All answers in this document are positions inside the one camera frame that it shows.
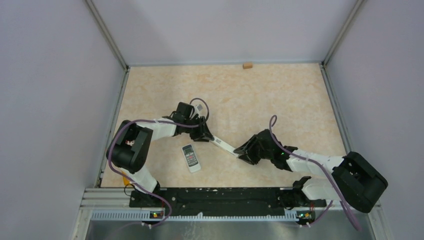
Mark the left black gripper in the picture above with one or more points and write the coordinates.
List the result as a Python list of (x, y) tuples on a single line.
[(204, 135)]

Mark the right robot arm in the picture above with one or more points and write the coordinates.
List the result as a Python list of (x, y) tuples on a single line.
[(348, 179)]

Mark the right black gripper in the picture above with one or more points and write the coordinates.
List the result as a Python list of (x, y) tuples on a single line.
[(247, 151)]

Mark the white grey remote control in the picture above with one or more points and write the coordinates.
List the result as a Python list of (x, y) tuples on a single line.
[(191, 158)]

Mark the slim white remote control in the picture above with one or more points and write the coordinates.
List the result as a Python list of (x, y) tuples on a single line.
[(223, 145)]

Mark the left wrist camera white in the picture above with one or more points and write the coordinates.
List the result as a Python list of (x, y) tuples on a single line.
[(199, 108)]

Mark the small wooden block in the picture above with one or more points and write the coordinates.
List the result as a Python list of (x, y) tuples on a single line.
[(247, 65)]

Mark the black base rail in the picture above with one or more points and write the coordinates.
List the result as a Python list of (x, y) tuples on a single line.
[(224, 201)]

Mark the orange plastic frame toy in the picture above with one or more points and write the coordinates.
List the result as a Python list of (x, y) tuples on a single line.
[(126, 182)]

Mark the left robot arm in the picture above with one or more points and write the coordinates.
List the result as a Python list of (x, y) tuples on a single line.
[(127, 154)]

